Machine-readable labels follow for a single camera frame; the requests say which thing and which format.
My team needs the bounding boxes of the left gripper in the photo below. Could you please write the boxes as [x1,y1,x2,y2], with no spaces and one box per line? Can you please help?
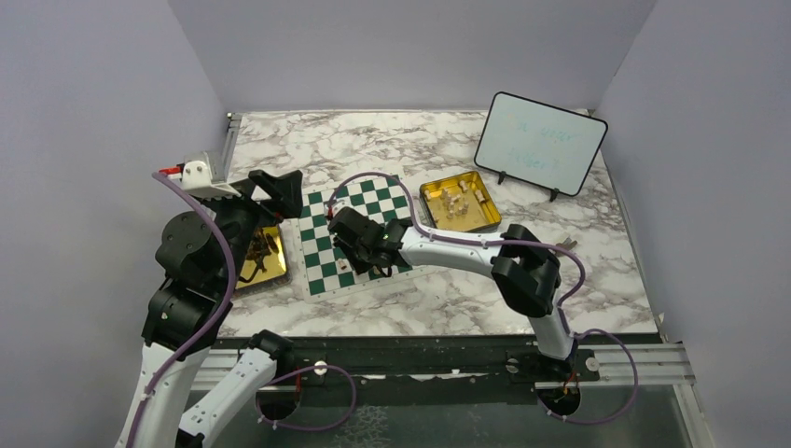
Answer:
[202,168,303,288]

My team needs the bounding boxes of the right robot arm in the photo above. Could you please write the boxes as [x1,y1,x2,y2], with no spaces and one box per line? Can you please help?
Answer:
[327,207,576,380]

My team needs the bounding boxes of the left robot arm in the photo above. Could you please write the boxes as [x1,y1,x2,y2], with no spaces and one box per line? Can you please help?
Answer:
[118,165,303,447]

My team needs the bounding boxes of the green white chess board mat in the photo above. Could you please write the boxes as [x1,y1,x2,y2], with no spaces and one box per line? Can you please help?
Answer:
[295,176,434,302]

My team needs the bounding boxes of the gold tin with dark pieces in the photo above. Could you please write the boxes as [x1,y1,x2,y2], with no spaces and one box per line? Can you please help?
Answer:
[235,226,291,296]

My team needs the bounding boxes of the gold tin with light pieces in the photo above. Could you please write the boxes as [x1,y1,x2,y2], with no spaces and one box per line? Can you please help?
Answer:
[419,171,502,232]

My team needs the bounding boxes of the small grey key object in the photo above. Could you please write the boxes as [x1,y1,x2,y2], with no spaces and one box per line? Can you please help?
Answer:
[554,237,578,256]

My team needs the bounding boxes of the small whiteboard on stand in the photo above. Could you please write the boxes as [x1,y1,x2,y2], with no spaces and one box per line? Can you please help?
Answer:
[473,91,608,199]

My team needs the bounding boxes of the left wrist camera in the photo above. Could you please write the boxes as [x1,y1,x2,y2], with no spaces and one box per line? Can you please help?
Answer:
[157,152,242,201]

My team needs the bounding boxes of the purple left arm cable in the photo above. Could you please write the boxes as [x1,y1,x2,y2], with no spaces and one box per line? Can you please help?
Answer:
[123,172,239,448]

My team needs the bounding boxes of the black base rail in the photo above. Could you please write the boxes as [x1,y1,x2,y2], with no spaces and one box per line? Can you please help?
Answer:
[203,333,693,410]

